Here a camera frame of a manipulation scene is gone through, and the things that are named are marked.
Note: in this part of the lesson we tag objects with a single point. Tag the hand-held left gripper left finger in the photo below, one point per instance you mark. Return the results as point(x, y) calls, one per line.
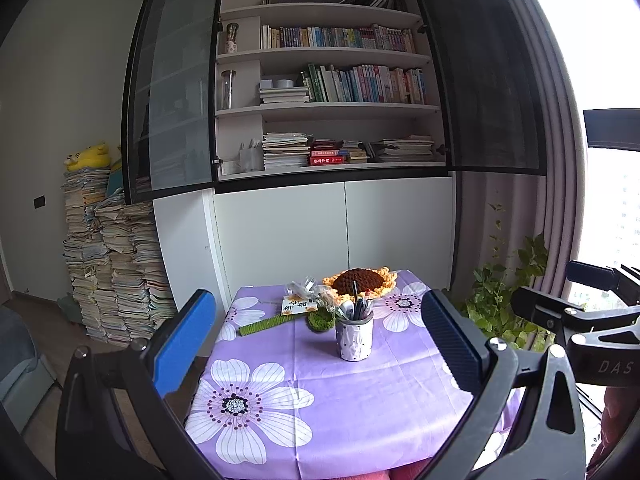
point(182, 345)

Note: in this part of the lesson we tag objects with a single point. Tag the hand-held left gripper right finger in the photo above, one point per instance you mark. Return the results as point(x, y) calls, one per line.
point(450, 340)

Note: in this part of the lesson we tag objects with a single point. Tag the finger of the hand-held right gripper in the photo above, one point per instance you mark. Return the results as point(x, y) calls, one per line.
point(540, 307)
point(595, 274)

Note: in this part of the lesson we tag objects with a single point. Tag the white dotted pen holder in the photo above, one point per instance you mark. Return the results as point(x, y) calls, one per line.
point(354, 342)

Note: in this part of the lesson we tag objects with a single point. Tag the black pen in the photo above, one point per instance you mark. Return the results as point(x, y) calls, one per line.
point(355, 292)

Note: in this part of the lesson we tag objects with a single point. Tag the person's right forearm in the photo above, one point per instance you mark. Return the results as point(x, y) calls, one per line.
point(620, 425)

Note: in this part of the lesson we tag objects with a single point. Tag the green potted plant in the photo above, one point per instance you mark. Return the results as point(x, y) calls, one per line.
point(500, 300)

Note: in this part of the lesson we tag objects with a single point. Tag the green crochet stem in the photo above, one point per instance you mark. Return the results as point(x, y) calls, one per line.
point(265, 325)

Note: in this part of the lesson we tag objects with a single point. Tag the pile of books on floor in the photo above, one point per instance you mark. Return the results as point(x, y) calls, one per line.
point(120, 270)

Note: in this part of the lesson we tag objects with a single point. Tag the crochet sunflower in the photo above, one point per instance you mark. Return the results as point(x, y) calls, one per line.
point(357, 281)

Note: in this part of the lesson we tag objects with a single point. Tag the purple floral tablecloth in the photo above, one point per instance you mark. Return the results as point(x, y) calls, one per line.
point(360, 410)

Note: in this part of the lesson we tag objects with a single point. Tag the pink curtain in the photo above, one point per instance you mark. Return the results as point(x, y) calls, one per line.
point(550, 160)

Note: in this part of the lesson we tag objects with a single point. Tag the sunflower print card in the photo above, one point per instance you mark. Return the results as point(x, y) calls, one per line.
point(299, 306)

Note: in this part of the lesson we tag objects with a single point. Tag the green crochet leaf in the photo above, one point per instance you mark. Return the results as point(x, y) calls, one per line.
point(321, 322)

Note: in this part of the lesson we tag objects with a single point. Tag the clear wrapped snack packets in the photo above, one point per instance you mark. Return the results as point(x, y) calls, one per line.
point(310, 287)

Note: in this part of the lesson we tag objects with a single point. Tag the pink clothing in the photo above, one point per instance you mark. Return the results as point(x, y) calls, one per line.
point(395, 475)

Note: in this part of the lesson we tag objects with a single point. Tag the dark window panel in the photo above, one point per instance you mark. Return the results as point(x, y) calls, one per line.
point(612, 127)

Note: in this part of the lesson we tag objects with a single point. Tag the white bookcase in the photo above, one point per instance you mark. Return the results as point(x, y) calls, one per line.
point(290, 230)

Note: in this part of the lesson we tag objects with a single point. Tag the grey sofa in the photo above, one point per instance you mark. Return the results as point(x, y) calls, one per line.
point(20, 355)

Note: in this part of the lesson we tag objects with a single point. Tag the wide stack of worn books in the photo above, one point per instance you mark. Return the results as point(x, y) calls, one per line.
point(404, 149)

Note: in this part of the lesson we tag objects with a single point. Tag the clear pen cup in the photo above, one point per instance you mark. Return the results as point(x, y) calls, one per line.
point(251, 157)

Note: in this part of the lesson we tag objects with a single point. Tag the short stack of small books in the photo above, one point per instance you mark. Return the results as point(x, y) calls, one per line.
point(357, 152)

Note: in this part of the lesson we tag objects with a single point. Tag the yellow plush toy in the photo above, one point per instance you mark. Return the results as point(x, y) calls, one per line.
point(89, 156)

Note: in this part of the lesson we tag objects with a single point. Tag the thick stack of white booklets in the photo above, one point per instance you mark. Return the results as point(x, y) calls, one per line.
point(286, 151)

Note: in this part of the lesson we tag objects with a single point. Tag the red books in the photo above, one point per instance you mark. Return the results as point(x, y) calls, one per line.
point(327, 156)

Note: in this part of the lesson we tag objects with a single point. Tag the dark cabinet door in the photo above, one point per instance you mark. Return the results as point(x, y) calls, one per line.
point(485, 70)

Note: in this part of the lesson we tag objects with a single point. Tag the tall glass jar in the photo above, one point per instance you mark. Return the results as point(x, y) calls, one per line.
point(228, 90)

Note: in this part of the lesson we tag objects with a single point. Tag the glass cabinet door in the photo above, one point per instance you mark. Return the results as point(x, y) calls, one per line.
point(172, 85)

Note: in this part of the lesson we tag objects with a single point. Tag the row of green and white books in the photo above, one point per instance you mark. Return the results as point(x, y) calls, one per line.
point(367, 84)

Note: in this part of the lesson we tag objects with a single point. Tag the small stack of flat books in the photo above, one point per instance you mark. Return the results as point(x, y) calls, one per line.
point(284, 95)

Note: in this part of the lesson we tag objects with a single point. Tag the grey tape roll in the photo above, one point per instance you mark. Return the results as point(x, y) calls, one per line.
point(283, 83)

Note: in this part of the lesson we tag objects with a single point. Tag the long row of upright books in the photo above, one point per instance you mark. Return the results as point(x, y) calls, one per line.
point(340, 38)

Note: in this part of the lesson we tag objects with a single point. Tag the black wall switch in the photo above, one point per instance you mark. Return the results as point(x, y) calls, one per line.
point(39, 202)

